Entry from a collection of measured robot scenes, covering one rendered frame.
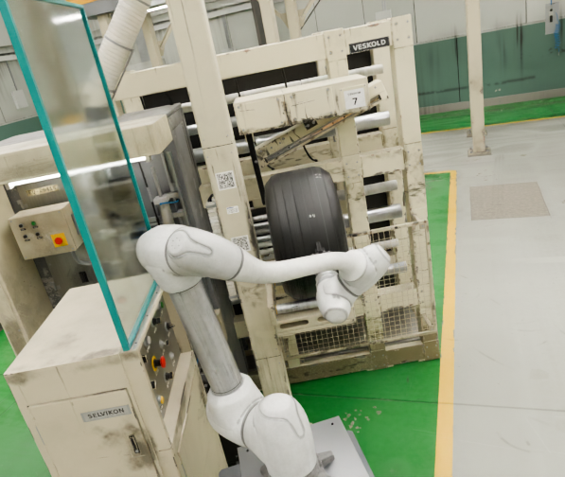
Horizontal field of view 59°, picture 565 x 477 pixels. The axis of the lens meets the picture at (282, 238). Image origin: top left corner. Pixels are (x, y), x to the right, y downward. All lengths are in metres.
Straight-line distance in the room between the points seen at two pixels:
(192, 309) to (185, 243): 0.28
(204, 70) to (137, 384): 1.17
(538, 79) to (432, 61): 2.01
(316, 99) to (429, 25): 8.95
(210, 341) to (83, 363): 0.37
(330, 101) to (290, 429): 1.43
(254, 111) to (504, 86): 9.23
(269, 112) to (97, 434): 1.45
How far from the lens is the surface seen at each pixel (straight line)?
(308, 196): 2.02
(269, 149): 2.47
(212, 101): 2.05
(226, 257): 1.27
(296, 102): 2.31
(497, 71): 11.18
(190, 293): 1.43
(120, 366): 1.56
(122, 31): 2.37
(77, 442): 1.77
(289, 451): 1.53
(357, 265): 1.55
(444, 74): 11.16
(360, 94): 2.34
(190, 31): 2.04
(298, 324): 2.29
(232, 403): 1.60
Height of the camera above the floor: 2.00
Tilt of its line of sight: 21 degrees down
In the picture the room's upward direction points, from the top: 11 degrees counter-clockwise
